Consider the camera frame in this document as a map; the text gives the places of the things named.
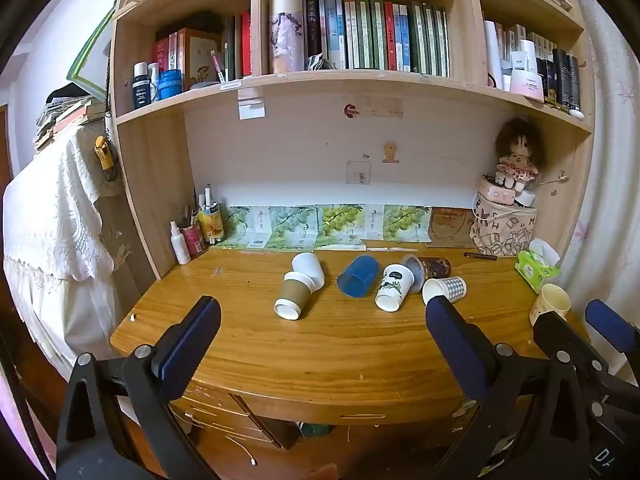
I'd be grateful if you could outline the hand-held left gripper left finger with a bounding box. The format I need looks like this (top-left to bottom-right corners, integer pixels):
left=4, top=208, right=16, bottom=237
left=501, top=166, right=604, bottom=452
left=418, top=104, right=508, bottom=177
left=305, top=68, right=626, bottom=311
left=56, top=296, right=222, bottom=480

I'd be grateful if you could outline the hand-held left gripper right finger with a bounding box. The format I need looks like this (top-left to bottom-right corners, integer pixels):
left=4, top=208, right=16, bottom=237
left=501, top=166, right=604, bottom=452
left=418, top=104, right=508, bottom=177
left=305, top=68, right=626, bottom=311
left=425, top=294, right=594, bottom=480

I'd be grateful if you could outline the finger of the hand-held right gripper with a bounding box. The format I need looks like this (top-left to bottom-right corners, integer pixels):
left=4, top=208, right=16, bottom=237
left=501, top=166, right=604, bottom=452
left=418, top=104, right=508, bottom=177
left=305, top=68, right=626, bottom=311
left=585, top=300, right=640, bottom=386
left=533, top=312, right=640, bottom=411

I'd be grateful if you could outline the cream paper cup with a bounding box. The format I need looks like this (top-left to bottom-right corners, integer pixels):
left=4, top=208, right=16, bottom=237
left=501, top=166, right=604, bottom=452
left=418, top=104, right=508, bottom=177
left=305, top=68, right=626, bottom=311
left=529, top=283, right=572, bottom=328

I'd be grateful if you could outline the checked paper cup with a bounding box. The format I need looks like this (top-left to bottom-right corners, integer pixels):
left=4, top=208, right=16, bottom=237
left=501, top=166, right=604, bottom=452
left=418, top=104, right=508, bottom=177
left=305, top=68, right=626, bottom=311
left=422, top=276, right=468, bottom=307

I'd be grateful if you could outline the dark brown printed cup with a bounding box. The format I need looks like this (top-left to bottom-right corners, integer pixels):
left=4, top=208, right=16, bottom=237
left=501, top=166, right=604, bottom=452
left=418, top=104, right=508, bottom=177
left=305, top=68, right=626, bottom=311
left=419, top=256, right=453, bottom=281

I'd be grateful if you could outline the leaf print white cup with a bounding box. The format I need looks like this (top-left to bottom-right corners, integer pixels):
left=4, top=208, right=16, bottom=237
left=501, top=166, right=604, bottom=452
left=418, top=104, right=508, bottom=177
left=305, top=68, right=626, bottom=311
left=375, top=264, right=416, bottom=312

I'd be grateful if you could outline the dark brown patterned cup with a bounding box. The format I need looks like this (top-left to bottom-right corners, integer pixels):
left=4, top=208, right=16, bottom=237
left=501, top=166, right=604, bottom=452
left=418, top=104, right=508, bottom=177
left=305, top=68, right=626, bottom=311
left=400, top=254, right=427, bottom=294

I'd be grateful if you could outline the brown sleeve paper cup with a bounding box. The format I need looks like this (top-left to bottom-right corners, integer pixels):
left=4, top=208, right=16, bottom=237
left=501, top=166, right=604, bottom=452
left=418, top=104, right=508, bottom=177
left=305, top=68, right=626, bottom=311
left=273, top=271, right=316, bottom=321

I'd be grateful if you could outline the blue plastic cup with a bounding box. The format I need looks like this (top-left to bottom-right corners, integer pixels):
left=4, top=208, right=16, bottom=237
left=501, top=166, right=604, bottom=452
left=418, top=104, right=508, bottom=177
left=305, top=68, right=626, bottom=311
left=336, top=255, right=380, bottom=299

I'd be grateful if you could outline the plain white paper cup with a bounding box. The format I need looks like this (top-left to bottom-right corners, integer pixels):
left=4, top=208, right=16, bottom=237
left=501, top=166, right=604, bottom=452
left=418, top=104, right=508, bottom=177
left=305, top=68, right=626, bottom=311
left=292, top=252, right=326, bottom=292

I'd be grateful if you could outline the green tissue pack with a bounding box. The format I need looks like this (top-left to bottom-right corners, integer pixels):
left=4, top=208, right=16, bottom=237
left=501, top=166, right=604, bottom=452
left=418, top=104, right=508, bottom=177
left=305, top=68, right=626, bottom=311
left=515, top=239, right=562, bottom=294

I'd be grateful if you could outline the white spray bottle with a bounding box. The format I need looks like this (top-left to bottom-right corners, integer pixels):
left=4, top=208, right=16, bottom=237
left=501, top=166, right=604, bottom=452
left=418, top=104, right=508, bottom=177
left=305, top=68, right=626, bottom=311
left=169, top=220, right=192, bottom=265

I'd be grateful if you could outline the brown printed card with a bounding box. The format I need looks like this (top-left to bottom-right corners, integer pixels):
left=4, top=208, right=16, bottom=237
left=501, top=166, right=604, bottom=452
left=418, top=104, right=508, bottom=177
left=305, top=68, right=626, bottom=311
left=428, top=206, right=477, bottom=249

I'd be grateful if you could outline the letter print storage bag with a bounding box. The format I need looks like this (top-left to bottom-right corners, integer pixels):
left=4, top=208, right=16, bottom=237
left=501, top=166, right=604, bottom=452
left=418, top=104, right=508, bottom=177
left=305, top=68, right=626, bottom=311
left=469, top=195, right=539, bottom=257

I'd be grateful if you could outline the yellow carton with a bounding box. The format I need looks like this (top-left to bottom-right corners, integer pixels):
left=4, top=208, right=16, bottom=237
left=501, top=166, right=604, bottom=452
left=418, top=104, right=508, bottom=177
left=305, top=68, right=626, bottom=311
left=197, top=202, right=224, bottom=246

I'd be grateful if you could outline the pink box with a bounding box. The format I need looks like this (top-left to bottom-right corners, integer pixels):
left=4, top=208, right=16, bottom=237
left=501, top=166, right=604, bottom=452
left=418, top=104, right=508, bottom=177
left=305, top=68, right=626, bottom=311
left=476, top=176, right=519, bottom=207

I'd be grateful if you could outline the white lace cloth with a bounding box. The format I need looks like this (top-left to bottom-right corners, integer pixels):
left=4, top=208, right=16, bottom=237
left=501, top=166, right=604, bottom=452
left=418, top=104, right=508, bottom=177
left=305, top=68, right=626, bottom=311
left=2, top=124, right=117, bottom=282

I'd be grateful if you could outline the curly hair doll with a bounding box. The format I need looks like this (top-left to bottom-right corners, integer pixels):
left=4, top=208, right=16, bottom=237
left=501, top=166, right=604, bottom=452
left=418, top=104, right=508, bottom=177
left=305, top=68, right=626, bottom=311
left=494, top=118, right=544, bottom=196

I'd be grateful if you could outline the wooden bookshelf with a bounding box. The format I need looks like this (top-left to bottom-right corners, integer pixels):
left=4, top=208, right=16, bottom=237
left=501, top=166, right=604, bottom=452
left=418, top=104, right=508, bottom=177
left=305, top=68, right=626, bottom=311
left=107, top=0, right=597, bottom=282

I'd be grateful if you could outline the patterned white curtain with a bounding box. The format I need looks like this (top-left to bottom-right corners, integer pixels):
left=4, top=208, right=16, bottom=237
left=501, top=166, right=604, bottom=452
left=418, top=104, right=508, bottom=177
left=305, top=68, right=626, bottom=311
left=552, top=0, right=640, bottom=313

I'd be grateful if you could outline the yellow toy figure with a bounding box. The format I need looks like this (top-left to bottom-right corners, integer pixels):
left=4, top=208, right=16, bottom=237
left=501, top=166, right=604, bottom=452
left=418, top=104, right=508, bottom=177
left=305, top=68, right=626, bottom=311
left=94, top=135, right=114, bottom=171

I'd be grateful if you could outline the stack of books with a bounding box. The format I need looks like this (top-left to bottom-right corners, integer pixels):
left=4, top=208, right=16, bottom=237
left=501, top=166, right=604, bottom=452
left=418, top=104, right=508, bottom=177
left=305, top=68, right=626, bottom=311
left=33, top=94, right=107, bottom=154

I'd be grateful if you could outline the blue jar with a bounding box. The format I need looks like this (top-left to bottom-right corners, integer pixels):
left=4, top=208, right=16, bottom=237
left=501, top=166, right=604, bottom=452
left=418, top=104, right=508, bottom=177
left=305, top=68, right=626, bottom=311
left=158, top=70, right=185, bottom=102

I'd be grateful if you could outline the black bottle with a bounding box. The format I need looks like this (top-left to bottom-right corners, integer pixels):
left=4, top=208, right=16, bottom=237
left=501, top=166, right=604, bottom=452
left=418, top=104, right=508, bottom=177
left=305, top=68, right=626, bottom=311
left=132, top=62, right=151, bottom=109

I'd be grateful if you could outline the row of cosmetic boxes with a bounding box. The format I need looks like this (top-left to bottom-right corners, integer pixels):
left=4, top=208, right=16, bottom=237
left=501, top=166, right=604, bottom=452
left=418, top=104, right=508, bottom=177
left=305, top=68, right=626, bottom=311
left=482, top=20, right=582, bottom=111

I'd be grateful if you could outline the row of red dark books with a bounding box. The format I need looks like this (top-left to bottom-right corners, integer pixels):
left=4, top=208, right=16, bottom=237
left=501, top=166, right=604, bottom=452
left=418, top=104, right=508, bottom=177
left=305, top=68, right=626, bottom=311
left=152, top=9, right=252, bottom=92

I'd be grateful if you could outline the green framed picture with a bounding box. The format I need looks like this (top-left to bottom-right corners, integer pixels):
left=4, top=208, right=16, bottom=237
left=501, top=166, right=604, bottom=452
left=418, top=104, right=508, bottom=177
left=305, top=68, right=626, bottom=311
left=66, top=6, right=117, bottom=97

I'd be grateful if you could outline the row of green white books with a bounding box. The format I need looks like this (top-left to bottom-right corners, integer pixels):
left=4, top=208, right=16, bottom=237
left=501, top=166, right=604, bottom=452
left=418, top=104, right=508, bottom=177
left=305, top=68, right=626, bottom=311
left=300, top=0, right=451, bottom=79

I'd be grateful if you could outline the floral print white tube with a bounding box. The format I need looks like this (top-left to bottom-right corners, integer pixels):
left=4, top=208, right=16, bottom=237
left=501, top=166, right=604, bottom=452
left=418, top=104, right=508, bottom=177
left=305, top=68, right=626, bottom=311
left=269, top=0, right=306, bottom=75

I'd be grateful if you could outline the white cable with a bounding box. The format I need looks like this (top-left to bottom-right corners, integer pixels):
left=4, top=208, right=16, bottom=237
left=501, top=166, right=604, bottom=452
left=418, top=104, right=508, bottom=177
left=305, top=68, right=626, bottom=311
left=224, top=434, right=259, bottom=464

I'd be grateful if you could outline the clear wall hook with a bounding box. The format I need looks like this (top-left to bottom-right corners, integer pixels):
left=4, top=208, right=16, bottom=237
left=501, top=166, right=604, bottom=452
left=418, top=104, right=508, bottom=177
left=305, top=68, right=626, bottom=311
left=347, top=159, right=372, bottom=186

